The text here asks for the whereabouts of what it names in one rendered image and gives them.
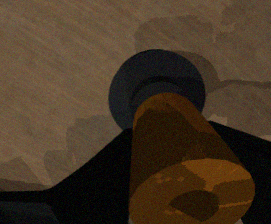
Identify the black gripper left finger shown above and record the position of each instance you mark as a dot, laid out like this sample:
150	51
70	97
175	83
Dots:
95	194

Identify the orange knob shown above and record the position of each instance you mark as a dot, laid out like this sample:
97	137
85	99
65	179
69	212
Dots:
182	172

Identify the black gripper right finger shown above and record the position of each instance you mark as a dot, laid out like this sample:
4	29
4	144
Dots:
255	154

